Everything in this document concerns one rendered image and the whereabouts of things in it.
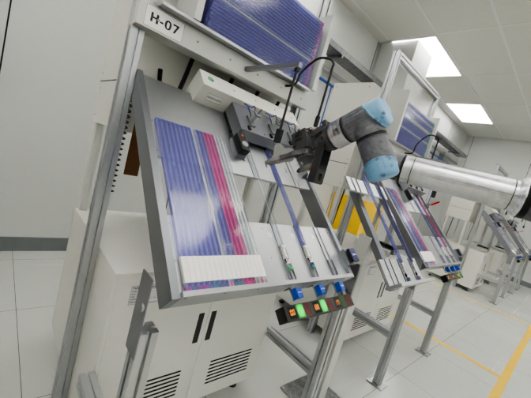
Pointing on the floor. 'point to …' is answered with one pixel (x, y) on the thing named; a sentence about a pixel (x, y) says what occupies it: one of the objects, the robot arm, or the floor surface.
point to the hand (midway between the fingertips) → (281, 170)
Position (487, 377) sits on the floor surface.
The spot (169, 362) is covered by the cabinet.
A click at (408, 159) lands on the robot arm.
